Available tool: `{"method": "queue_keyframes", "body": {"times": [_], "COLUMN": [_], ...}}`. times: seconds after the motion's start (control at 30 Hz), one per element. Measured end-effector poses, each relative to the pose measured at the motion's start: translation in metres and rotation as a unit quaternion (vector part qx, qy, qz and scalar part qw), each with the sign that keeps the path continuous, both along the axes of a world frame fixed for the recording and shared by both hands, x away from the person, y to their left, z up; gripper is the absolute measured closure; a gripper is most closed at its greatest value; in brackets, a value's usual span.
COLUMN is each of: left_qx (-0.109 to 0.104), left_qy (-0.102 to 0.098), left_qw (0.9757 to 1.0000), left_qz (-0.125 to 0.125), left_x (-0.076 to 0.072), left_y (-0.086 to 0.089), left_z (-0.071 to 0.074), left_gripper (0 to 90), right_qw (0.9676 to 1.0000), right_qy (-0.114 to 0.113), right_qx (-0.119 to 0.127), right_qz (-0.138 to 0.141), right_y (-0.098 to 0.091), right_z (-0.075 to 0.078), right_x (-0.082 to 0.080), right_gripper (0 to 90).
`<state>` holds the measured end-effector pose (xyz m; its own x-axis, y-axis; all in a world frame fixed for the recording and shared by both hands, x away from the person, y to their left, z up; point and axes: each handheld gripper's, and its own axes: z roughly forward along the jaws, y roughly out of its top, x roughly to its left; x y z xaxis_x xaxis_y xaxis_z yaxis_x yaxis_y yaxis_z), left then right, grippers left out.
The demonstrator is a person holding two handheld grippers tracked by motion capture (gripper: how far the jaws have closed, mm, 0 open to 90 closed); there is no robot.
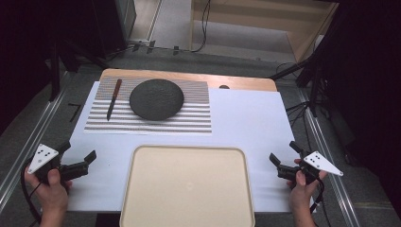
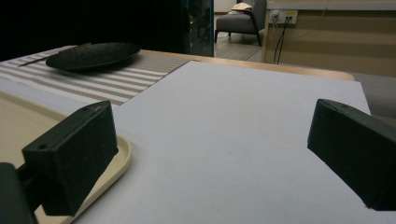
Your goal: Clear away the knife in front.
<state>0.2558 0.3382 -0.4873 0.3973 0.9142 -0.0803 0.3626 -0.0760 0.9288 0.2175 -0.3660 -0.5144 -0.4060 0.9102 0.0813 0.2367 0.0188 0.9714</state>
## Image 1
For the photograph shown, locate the dark curtain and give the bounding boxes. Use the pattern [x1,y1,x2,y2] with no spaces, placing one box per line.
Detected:
[0,0,96,135]
[317,0,401,219]

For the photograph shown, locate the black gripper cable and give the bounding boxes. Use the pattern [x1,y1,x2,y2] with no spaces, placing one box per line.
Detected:
[20,160,44,226]
[308,177,333,227]

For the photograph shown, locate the wooden shelf unit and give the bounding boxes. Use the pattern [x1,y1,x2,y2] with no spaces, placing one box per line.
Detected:
[188,0,340,64]

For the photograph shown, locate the black floor cables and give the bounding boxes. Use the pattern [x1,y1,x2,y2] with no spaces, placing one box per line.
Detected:
[284,99,317,128]

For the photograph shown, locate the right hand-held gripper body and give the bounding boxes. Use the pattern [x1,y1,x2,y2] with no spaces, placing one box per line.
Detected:
[277,150,344,185]

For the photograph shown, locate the beige plastic tray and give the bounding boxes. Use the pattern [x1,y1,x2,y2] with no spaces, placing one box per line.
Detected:
[119,144,256,227]

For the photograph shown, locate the white board sheet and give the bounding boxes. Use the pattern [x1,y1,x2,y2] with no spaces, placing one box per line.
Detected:
[61,80,315,214]

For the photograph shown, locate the person's left hand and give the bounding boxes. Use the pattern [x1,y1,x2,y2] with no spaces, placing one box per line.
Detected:
[24,168,74,216]

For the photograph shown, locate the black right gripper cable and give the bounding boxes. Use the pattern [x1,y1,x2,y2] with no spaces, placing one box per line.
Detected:
[308,177,333,227]

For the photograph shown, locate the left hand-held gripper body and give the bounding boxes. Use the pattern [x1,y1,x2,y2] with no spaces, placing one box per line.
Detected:
[27,143,90,184]

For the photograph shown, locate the person's right hand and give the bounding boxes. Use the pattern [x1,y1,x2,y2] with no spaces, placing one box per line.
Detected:
[287,158,329,212]

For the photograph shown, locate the black hanging cable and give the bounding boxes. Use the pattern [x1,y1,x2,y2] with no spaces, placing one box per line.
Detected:
[190,0,212,54]

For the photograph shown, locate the dark round plate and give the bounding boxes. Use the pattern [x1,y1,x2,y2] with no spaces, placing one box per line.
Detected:
[129,78,185,122]

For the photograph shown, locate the striped placemat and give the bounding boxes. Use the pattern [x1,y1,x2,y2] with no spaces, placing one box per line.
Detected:
[83,76,213,135]

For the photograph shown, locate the black metal stand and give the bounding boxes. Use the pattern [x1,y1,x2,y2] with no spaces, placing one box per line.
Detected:
[269,46,326,118]
[46,37,109,102]

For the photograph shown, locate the metal floor rail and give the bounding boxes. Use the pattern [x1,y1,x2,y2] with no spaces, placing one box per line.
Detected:
[297,89,361,227]
[0,90,70,206]

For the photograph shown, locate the dark cabinet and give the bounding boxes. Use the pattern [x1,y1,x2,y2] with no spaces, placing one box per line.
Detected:
[93,0,138,59]

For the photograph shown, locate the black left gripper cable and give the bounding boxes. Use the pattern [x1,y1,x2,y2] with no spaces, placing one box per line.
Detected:
[20,160,44,226]

